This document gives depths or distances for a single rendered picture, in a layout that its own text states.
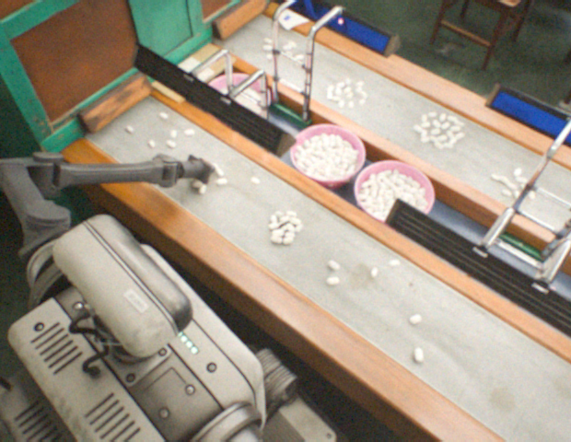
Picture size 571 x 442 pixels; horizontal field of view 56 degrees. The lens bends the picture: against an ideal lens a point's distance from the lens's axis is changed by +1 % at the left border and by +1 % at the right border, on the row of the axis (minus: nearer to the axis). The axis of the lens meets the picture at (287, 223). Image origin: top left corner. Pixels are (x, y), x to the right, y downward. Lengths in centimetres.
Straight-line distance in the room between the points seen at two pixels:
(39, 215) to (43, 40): 87
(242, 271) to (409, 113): 94
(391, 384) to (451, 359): 20
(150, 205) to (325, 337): 72
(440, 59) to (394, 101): 150
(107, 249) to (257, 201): 117
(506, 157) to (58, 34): 156
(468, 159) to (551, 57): 196
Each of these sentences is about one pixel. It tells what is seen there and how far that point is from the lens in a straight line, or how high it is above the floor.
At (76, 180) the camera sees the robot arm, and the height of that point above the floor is 108.
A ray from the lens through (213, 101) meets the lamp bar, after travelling 163.
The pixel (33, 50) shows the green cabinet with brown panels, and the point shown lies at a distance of 186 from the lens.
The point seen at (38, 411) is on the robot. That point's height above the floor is 139.
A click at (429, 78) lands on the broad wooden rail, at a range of 227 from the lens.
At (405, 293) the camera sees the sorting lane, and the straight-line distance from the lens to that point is 167.
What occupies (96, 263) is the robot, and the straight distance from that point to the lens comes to 66.
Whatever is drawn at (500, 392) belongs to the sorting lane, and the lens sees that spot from 163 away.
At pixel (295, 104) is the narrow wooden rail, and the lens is 211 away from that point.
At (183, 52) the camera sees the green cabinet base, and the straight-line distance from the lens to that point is 227.
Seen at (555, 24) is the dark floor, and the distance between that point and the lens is 421.
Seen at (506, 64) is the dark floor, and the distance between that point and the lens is 375.
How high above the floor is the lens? 219
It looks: 56 degrees down
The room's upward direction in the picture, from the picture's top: 1 degrees clockwise
